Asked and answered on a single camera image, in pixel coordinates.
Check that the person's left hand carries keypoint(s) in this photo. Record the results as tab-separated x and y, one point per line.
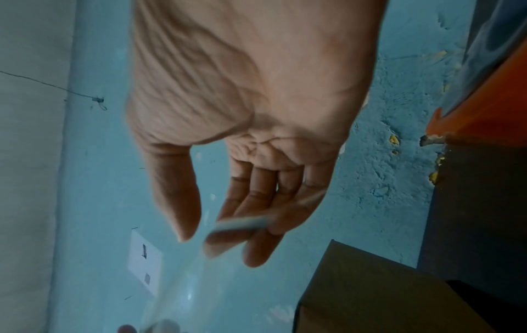
164	326

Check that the person's right hand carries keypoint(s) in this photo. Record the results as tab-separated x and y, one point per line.
267	81

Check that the clear tape strip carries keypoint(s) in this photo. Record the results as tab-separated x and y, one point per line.
193	286

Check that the brown cardboard box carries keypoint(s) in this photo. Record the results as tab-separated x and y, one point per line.
370	292

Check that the orange tape dispenser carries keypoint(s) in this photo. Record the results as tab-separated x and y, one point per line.
494	110

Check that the white paper label on wall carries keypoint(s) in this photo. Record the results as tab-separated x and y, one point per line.
144	260

